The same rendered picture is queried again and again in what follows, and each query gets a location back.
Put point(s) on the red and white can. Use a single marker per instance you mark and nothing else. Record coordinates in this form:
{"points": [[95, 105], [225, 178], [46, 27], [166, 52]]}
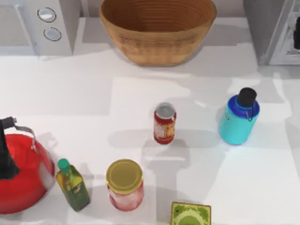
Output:
{"points": [[164, 126]]}

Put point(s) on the small microwave knob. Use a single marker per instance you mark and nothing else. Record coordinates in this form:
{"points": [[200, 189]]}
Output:
{"points": [[52, 34]]}

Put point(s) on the pale microwave oven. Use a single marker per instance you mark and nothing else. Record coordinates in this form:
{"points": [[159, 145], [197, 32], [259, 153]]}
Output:
{"points": [[18, 28]]}

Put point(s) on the red jar with gold lid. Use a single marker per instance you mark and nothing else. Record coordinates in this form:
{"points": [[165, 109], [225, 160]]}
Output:
{"points": [[125, 187]]}

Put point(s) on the brown woven basket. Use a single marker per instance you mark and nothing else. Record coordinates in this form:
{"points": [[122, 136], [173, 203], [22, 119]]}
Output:
{"points": [[157, 39]]}

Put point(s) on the large microwave knob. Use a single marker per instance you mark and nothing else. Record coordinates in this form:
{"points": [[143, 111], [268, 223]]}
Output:
{"points": [[46, 14]]}

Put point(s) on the green oil bottle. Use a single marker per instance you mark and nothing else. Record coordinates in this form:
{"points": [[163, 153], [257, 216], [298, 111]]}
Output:
{"points": [[73, 187]]}

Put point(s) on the green box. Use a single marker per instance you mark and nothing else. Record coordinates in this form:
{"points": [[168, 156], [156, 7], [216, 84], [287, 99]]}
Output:
{"points": [[191, 214]]}

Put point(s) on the red kettle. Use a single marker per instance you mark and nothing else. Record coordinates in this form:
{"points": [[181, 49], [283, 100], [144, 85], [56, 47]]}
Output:
{"points": [[21, 178]]}

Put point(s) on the teal and blue bottle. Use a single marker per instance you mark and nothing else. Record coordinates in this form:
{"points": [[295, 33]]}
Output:
{"points": [[237, 122]]}

